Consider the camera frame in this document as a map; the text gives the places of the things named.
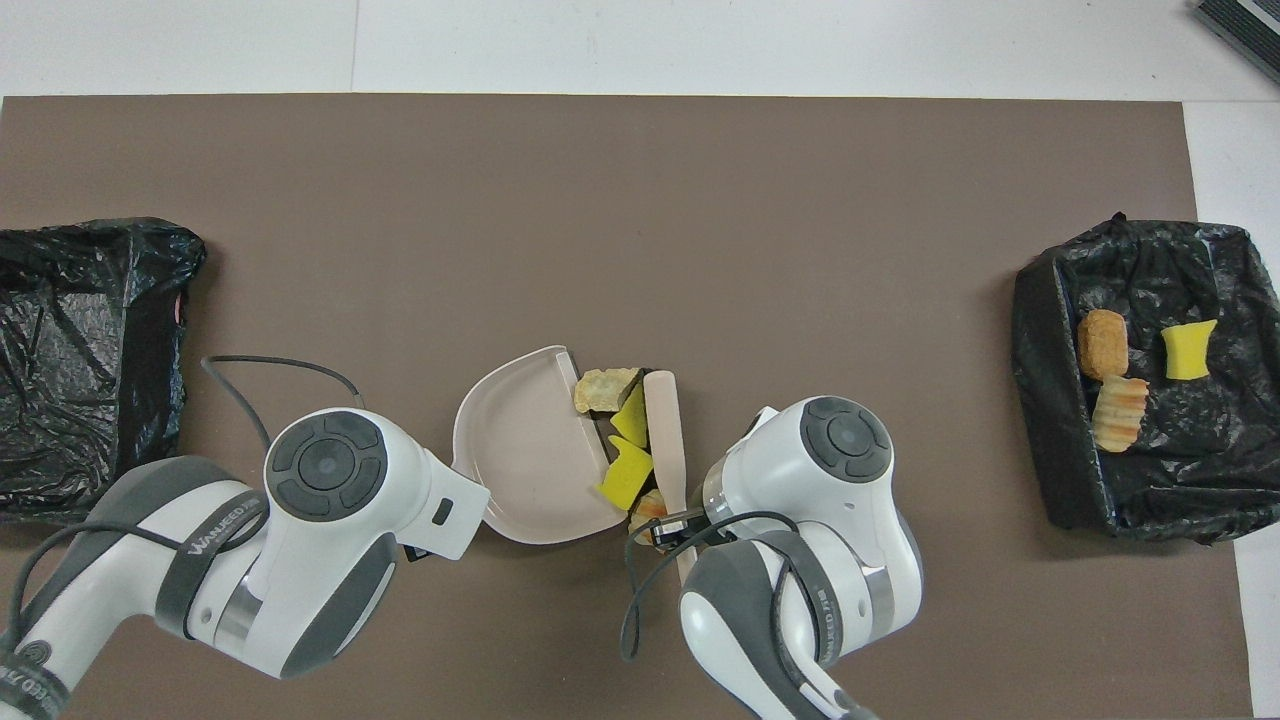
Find black bag lined bin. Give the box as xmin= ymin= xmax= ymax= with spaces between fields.
xmin=0 ymin=217 xmax=208 ymax=528
xmin=1010 ymin=212 xmax=1280 ymax=546

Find beige bread chunk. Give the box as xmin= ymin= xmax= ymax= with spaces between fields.
xmin=1092 ymin=375 xmax=1150 ymax=454
xmin=573 ymin=367 xmax=643 ymax=416

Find brown textured cylinder piece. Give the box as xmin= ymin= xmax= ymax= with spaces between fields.
xmin=1077 ymin=308 xmax=1129 ymax=382

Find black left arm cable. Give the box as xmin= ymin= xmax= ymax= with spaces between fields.
xmin=200 ymin=355 xmax=366 ymax=453

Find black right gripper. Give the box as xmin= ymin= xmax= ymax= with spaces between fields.
xmin=646 ymin=498 xmax=723 ymax=550

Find orange striped croissant piece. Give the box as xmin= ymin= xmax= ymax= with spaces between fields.
xmin=628 ymin=488 xmax=669 ymax=543

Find beige plastic dustpan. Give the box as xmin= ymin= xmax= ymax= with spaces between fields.
xmin=451 ymin=345 xmax=630 ymax=546

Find yellow sponge piece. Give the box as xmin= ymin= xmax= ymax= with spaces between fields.
xmin=610 ymin=383 xmax=649 ymax=448
xmin=598 ymin=435 xmax=655 ymax=511
xmin=1161 ymin=319 xmax=1219 ymax=382

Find dark ribbed grille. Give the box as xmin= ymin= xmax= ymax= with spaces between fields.
xmin=1192 ymin=0 xmax=1280 ymax=86

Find beige hand brush black bristles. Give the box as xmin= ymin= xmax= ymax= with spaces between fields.
xmin=643 ymin=369 xmax=699 ymax=587

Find brown table mat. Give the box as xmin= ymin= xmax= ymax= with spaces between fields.
xmin=0 ymin=94 xmax=1253 ymax=720

